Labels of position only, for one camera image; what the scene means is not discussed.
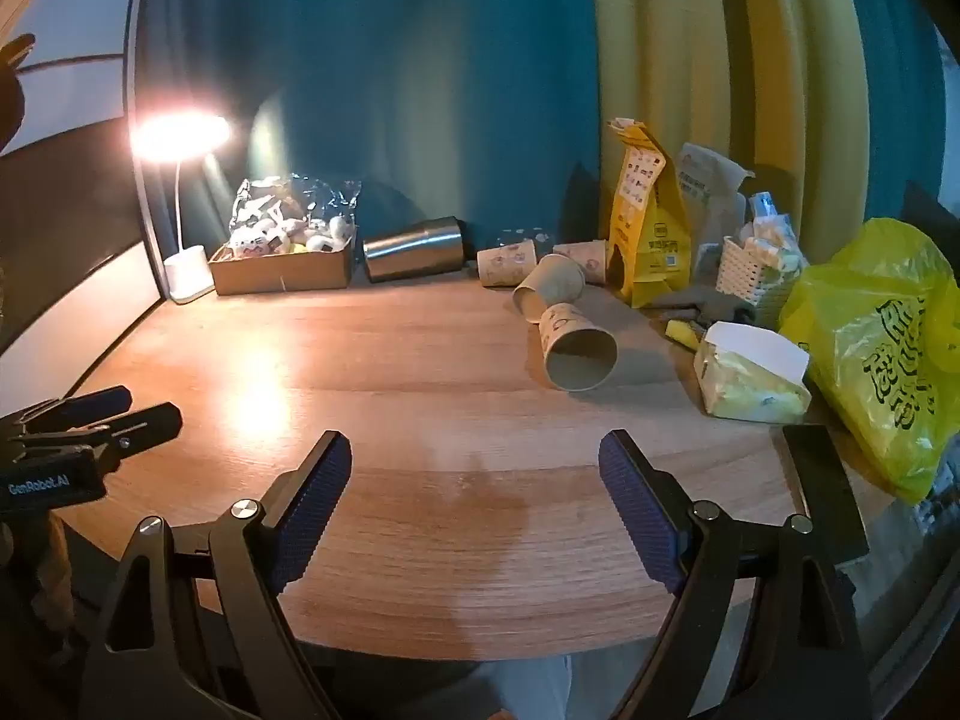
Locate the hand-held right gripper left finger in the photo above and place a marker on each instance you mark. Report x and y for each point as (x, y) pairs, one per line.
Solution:
(321, 499)

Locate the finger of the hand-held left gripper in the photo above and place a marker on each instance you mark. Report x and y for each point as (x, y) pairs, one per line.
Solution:
(82, 405)
(142, 424)

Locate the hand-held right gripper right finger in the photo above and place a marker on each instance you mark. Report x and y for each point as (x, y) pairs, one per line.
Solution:
(636, 499)

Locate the printed paper cup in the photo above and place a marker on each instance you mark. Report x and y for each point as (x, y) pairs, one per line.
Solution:
(586, 255)
(549, 283)
(506, 262)
(577, 352)

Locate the white desk lamp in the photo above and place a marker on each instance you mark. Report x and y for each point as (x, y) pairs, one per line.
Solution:
(187, 276)

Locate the yellow tissue pack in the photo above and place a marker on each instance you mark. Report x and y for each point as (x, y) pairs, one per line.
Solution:
(742, 382)

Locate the yellow sponge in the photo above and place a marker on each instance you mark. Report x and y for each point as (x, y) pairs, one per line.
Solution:
(684, 332)

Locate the brown cardboard box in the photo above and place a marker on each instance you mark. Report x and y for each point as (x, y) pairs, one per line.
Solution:
(285, 274)

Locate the white woven basket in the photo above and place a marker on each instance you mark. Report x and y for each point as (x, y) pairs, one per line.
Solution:
(742, 274)

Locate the clear bag of small toys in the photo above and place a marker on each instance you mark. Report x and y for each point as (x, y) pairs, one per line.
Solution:
(289, 210)

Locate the yellow paper bag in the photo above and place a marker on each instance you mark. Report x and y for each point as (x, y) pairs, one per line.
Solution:
(649, 232)

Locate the steel tumbler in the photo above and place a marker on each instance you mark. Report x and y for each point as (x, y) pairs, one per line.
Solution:
(412, 248)

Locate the yellow plastic shopping bag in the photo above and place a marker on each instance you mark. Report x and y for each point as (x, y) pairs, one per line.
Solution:
(870, 345)

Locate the pale yellow packets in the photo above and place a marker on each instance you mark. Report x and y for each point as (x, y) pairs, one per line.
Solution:
(772, 240)

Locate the grey paper package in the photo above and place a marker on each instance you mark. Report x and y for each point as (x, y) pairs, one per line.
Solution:
(709, 187)

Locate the teal curtain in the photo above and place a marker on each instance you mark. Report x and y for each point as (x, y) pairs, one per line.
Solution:
(375, 67)

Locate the yellow curtain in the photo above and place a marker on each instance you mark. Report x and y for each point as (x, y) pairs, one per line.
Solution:
(697, 45)

